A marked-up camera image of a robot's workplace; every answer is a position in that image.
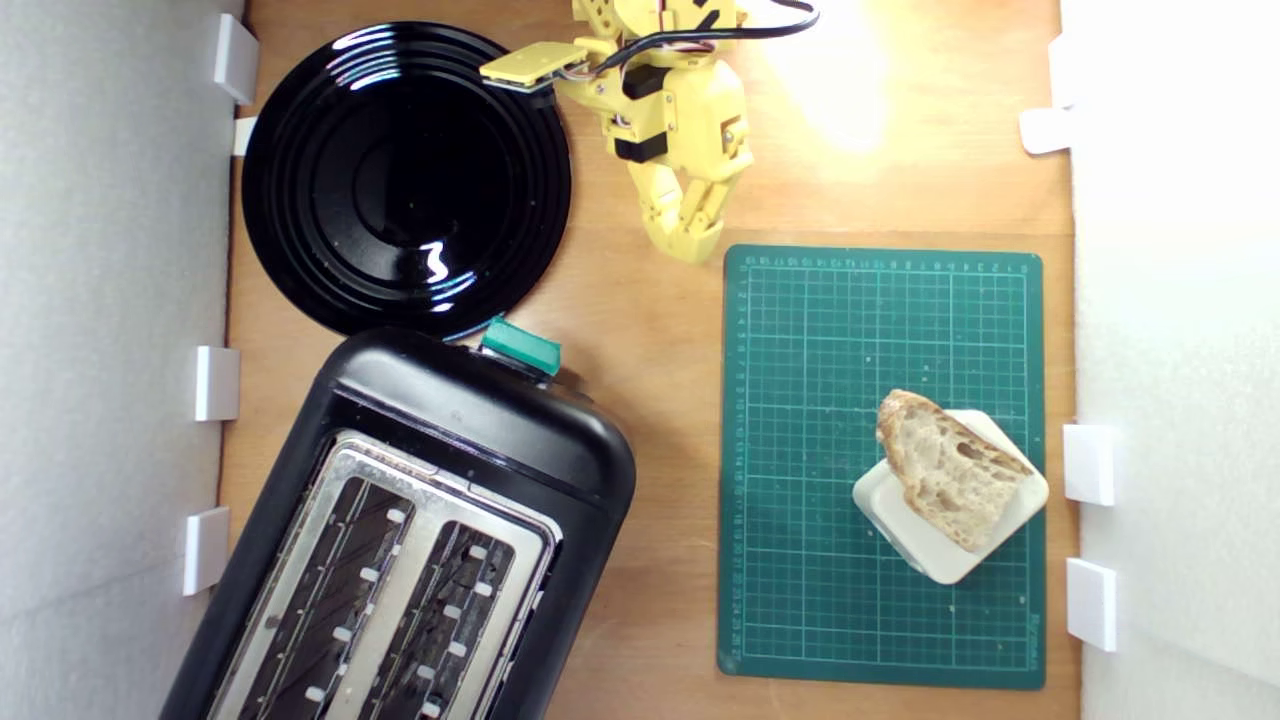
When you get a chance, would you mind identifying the green toaster lever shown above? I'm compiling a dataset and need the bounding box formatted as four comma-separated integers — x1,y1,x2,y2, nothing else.
480,315,563,379

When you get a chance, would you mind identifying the black camera cable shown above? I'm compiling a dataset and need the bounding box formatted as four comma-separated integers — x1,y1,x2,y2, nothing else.
590,0,821,77

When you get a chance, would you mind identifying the green cutting mat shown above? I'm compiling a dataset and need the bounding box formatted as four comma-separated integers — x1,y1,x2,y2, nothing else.
716,244,1047,691

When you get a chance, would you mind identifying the black round plate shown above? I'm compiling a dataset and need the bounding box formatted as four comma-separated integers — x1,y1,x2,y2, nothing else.
241,21,573,341

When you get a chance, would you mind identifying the gripper camera on yellow mount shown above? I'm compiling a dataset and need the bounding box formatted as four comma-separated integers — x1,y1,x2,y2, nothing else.
479,40,606,106

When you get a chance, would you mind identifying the white square block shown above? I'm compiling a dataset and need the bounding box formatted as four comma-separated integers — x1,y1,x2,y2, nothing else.
852,408,1051,586

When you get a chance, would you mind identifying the brown bread slice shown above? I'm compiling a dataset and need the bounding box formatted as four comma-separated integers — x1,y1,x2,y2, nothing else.
876,389,1036,554

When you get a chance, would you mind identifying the black two-slot toaster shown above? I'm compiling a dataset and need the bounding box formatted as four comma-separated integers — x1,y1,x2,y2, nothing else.
160,325,638,720

